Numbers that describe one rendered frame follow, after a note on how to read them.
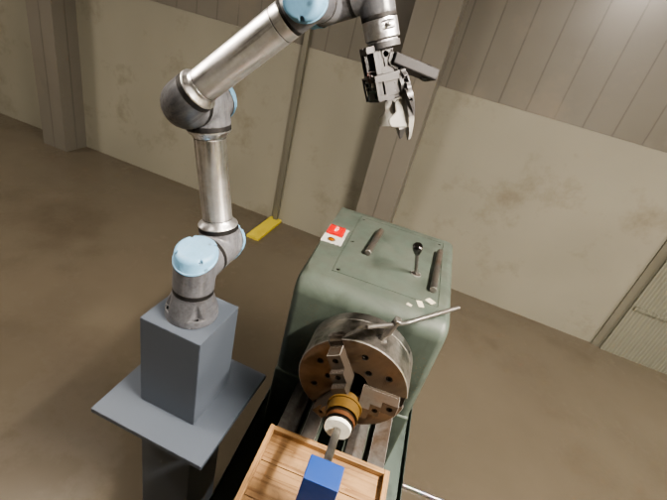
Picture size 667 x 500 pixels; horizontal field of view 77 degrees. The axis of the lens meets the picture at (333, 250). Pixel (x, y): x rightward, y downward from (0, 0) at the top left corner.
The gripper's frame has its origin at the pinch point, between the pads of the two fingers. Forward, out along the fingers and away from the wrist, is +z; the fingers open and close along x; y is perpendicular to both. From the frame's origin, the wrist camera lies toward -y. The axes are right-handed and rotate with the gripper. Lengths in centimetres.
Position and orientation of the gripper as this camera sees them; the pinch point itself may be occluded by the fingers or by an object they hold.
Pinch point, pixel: (406, 132)
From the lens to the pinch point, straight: 103.1
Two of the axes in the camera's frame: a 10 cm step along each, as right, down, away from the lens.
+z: 2.3, 8.9, 3.9
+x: 3.3, 3.1, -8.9
